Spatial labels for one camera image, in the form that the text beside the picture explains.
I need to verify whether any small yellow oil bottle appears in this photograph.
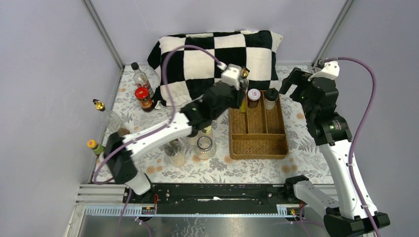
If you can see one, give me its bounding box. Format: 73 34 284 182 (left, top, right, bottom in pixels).
239 97 247 113

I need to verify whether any glass cruet gold spout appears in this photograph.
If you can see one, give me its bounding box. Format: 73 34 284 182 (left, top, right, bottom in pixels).
240 67 250 93

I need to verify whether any white lid brown sauce jar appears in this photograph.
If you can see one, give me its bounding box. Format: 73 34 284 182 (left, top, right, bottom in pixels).
247 89 261 109

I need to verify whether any black cap shaker bottle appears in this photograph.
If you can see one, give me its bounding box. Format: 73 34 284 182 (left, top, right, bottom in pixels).
264 88 279 110

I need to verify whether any yellow cap spice bottle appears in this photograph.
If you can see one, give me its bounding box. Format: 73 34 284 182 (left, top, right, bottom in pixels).
201 126 213 140

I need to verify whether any woven wicker tray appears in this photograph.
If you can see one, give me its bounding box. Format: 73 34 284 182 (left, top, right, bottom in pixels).
229 91 289 160

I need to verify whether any black cap salt shaker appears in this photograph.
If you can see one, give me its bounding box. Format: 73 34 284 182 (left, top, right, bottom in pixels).
186 130 199 146

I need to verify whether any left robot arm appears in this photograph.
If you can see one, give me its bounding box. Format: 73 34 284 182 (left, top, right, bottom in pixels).
103 81 249 203

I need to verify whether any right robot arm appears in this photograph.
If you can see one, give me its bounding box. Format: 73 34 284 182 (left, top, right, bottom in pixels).
279 68 390 237

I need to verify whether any black white checkered pillow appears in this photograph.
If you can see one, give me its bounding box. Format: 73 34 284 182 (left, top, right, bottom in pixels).
147 30 284 106

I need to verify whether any glass jar silver lid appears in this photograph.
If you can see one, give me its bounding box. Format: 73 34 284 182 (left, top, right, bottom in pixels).
194 135 216 160

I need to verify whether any floral tablecloth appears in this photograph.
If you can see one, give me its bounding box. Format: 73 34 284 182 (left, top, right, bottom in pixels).
113 65 333 184

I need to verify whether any red lid chili sauce jar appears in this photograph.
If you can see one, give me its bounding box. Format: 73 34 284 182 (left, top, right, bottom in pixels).
134 87 154 112

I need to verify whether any clear vinegar bottle black cap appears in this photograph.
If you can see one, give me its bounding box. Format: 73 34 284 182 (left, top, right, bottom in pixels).
131 62 154 98

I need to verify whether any reflected cruet gold spout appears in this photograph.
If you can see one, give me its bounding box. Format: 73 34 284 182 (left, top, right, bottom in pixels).
92 99 130 136

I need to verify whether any reflected green bottle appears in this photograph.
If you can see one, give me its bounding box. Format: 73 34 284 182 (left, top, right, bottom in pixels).
87 139 105 157

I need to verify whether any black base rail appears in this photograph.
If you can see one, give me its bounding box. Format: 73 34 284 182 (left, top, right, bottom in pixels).
123 183 301 215

